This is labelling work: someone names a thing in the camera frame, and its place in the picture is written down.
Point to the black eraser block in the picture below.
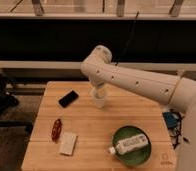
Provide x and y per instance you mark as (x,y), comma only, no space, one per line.
(68,99)

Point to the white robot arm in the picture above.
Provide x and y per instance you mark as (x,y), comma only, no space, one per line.
(171,91)

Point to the red oblong snack packet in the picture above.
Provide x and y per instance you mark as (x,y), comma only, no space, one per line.
(56,130)

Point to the white plastic bottle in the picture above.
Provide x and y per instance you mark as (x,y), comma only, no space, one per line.
(129,144)

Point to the green round plate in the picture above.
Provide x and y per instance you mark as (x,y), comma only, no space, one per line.
(136,157)

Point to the blue power adapter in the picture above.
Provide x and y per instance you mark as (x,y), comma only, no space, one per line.
(170,120)

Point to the black office chair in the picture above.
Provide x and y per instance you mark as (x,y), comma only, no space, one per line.
(8,100)

